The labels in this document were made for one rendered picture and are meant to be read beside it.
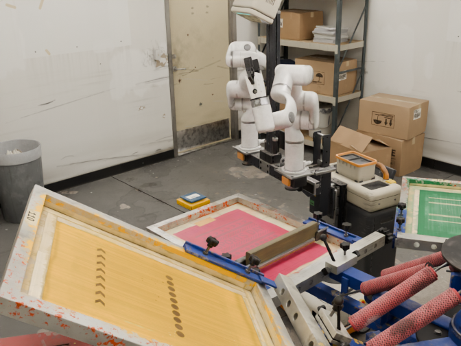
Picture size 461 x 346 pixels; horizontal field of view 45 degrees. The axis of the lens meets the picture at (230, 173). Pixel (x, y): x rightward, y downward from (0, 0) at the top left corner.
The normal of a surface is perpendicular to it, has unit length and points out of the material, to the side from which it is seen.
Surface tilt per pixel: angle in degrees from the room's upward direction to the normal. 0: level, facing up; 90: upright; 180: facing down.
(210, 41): 90
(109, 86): 90
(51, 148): 90
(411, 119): 87
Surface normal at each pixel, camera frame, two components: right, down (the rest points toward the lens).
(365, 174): 0.48, 0.33
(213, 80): 0.67, 0.25
